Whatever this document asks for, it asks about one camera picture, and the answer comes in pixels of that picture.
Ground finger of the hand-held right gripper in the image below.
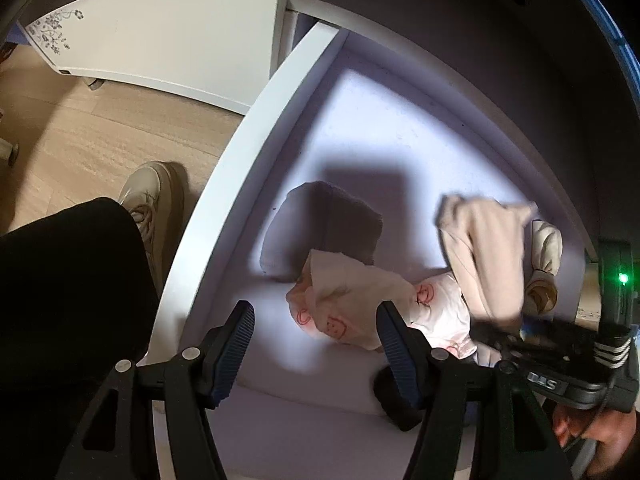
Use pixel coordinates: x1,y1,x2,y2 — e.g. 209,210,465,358
472,320,532,363

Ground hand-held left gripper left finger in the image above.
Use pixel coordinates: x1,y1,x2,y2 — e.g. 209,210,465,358
60,300,256,480

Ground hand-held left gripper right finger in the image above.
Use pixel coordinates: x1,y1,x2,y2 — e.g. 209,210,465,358
376,301,576,480

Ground pink printed cloth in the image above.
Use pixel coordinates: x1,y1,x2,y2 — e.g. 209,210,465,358
286,249,477,362

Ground beige cloth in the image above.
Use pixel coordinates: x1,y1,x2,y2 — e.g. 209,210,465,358
434,195,541,325

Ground cream socks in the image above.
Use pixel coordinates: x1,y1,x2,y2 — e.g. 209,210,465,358
522,219,564,313

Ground grey cloth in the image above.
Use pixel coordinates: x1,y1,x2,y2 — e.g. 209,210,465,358
260,181,385,282

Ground white bed drawer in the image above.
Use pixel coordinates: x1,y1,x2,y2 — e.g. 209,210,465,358
145,22,603,480

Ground person's right hand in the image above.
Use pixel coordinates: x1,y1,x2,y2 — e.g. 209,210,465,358
552,404,637,451

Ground person's left black trouser leg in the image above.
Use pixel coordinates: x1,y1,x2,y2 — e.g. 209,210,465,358
0,197,162,480

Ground person's left beige shoe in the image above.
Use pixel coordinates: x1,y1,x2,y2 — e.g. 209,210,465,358
117,161,187,302

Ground white wheeled cart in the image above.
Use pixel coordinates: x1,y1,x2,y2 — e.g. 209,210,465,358
0,105,20,167

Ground white floral-print drawer front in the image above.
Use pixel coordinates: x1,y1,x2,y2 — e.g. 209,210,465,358
17,0,282,117

